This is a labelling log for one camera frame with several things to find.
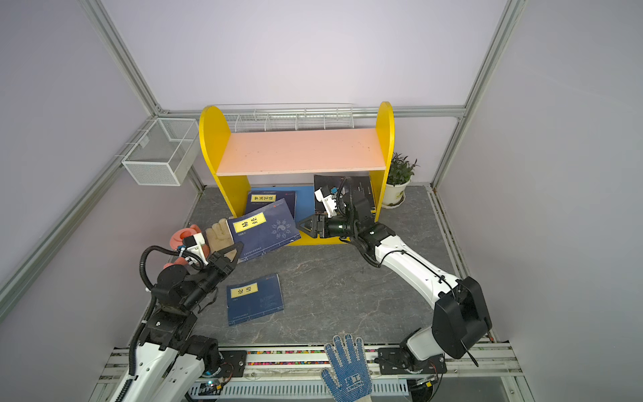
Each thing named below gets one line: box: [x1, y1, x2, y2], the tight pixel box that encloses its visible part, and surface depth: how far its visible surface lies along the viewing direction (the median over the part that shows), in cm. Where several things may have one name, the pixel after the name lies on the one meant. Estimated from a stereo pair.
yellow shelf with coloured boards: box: [199, 102, 396, 246], surface depth 75 cm
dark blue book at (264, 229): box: [226, 197, 302, 262], surface depth 74 cm
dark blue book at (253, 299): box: [226, 273, 284, 326], surface depth 87 cm
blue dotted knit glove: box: [320, 333, 373, 402], surface depth 74 cm
